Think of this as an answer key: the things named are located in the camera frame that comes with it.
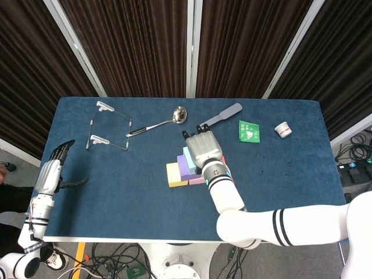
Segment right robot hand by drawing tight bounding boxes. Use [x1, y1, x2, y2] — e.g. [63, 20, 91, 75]
[181, 123, 224, 170]

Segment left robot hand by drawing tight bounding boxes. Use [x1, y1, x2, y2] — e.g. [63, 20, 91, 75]
[34, 139, 90, 195]

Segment light blue foam cube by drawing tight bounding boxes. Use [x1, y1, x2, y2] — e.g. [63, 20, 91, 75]
[182, 146, 199, 175]

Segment red foam cube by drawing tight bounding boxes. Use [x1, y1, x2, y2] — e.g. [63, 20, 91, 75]
[220, 156, 235, 184]

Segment purple foam cube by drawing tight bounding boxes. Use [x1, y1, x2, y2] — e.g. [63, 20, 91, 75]
[176, 155, 196, 181]

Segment pink foam cube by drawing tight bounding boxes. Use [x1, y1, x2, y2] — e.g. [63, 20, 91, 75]
[188, 175, 208, 186]

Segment yellow pink block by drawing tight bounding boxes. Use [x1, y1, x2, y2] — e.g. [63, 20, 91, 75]
[166, 162, 189, 188]

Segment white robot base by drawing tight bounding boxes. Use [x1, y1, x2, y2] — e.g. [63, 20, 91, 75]
[138, 242, 223, 279]

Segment grey plastic spatula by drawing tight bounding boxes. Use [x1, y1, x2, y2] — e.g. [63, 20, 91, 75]
[200, 102, 243, 131]

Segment person in black clothing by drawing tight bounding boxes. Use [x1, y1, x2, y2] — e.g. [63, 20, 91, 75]
[0, 165, 55, 259]

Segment green printed packet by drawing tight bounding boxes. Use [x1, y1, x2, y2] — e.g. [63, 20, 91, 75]
[238, 119, 262, 143]

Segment black white sneaker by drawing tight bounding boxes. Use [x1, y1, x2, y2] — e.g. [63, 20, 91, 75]
[45, 246, 70, 273]

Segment small white jar red label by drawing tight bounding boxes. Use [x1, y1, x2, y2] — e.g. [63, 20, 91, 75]
[274, 122, 292, 140]

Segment yellow floor tape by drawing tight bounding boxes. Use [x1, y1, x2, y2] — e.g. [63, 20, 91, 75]
[74, 242, 87, 268]

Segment blue velvet table cloth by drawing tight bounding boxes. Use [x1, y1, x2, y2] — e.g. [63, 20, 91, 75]
[22, 96, 349, 242]

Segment brown pleated curtain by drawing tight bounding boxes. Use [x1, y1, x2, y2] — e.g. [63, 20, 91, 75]
[0, 0, 99, 159]
[269, 0, 372, 140]
[59, 0, 189, 98]
[196, 0, 314, 99]

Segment small green box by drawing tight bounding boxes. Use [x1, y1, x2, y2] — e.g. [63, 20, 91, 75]
[126, 264, 146, 279]

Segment black power adapters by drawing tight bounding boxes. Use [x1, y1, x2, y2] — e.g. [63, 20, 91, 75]
[337, 162, 371, 184]

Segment steel ladle black handle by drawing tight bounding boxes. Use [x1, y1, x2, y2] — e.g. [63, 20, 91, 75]
[125, 106, 188, 138]

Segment white partition post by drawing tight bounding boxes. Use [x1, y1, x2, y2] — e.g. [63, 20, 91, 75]
[185, 0, 203, 98]
[330, 121, 372, 148]
[0, 137, 41, 168]
[42, 0, 108, 98]
[261, 0, 326, 99]

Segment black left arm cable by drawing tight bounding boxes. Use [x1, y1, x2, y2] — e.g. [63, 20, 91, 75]
[27, 214, 44, 248]

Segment wire rack white clips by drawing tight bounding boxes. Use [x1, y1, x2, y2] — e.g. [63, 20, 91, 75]
[85, 101, 133, 151]

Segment white floor cable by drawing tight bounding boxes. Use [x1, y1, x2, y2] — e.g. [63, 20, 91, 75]
[59, 266, 101, 279]

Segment white table frame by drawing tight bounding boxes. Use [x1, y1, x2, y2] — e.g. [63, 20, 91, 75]
[42, 235, 348, 244]

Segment black floor cable tangle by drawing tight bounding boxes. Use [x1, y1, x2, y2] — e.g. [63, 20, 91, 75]
[92, 242, 155, 279]

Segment black cables green plug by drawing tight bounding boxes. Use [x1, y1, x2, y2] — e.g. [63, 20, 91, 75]
[214, 245, 253, 279]

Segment coiled black floor cables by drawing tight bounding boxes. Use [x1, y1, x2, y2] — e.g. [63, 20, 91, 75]
[334, 127, 372, 164]

